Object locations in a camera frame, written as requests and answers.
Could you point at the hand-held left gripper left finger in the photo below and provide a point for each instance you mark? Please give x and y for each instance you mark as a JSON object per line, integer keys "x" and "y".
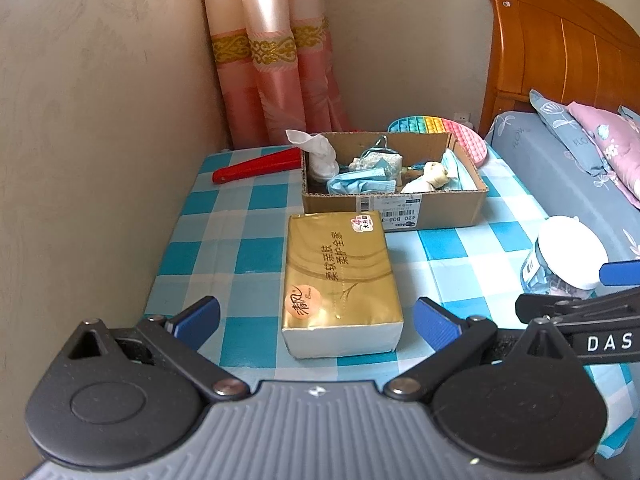
{"x": 197, "y": 317}

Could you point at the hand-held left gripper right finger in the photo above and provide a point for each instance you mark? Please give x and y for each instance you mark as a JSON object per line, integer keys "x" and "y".
{"x": 435, "y": 327}

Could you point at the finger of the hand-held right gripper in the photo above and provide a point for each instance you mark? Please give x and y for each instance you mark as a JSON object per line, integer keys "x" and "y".
{"x": 622, "y": 272}
{"x": 565, "y": 307}

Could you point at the brown cardboard box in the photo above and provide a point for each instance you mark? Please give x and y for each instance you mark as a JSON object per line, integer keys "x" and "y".
{"x": 440, "y": 210}

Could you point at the blue face mask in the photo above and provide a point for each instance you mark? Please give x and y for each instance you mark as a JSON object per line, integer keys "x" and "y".
{"x": 360, "y": 182}
{"x": 457, "y": 170}

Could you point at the floral fabric sachet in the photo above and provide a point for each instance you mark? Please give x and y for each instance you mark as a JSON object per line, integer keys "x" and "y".
{"x": 375, "y": 162}

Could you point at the white cloth doll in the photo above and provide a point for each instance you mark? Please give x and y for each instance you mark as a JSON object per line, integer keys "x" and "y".
{"x": 320, "y": 157}

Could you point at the clear jar with white lid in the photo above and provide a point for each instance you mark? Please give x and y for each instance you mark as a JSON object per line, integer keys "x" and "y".
{"x": 570, "y": 250}

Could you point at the blue checkered tablecloth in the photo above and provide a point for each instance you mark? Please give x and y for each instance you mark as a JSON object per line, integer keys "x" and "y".
{"x": 225, "y": 260}

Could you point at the gold tissue pack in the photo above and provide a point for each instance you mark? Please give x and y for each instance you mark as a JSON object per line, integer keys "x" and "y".
{"x": 335, "y": 275}

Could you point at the pink floral pillow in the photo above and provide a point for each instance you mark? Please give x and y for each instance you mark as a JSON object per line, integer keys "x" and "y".
{"x": 610, "y": 145}

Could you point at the blue leaf print pillow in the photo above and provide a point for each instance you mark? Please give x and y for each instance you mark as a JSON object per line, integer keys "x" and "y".
{"x": 565, "y": 130}

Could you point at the red folding fan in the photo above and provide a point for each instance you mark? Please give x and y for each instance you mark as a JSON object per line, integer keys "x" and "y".
{"x": 255, "y": 165}

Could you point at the rainbow pop bubble toy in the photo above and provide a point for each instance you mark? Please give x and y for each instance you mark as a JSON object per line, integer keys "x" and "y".
{"x": 465, "y": 135}

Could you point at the wooden bed headboard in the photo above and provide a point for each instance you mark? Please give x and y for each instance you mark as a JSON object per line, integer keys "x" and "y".
{"x": 550, "y": 45}

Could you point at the pink curtain with gold band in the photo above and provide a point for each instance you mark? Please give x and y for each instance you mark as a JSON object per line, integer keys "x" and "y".
{"x": 280, "y": 60}

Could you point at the white wall socket with plug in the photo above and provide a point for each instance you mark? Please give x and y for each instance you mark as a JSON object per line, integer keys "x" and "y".
{"x": 462, "y": 119}

